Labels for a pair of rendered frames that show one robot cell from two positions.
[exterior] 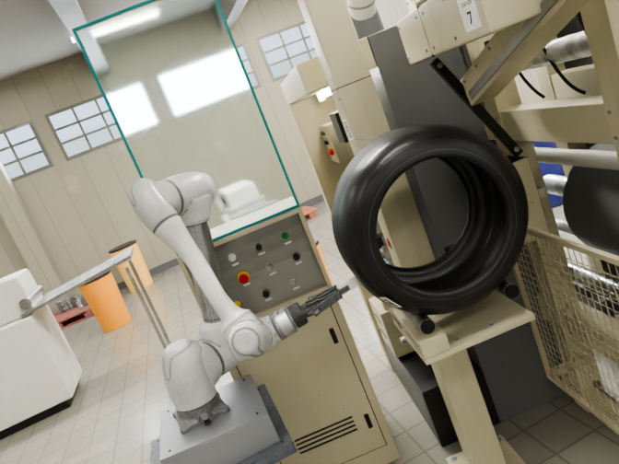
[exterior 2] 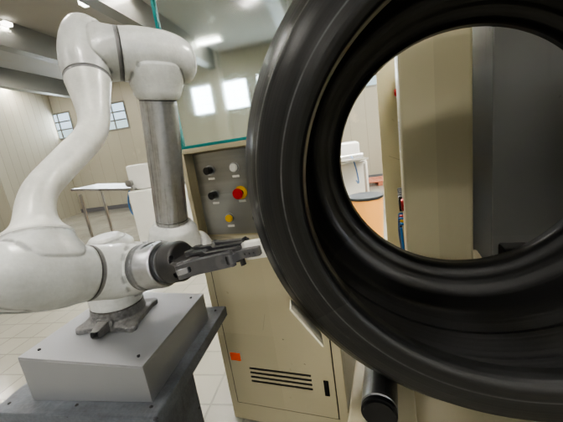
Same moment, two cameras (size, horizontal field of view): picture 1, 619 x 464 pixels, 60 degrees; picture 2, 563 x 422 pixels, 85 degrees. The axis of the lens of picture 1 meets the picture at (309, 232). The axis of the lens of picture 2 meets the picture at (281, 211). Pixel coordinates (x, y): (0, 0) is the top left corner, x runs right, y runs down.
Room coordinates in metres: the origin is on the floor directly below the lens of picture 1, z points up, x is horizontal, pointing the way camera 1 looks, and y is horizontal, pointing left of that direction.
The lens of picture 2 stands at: (1.17, -0.27, 1.24)
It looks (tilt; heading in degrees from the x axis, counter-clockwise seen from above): 13 degrees down; 23
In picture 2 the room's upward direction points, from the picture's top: 8 degrees counter-clockwise
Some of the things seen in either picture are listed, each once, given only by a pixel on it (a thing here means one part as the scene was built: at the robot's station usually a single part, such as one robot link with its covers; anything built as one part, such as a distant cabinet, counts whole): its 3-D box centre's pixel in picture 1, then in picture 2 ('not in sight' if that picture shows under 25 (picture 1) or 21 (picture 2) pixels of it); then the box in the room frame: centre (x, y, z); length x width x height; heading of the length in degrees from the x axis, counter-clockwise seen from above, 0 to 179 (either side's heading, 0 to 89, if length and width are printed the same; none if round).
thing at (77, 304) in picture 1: (60, 314); not in sight; (7.87, 3.92, 0.15); 1.07 x 0.74 x 0.30; 102
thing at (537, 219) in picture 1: (507, 200); not in sight; (1.91, -0.73, 1.05); 0.20 x 0.15 x 0.30; 3
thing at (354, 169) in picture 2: not in sight; (348, 175); (6.41, 0.63, 0.54); 2.30 x 0.57 x 1.09; 11
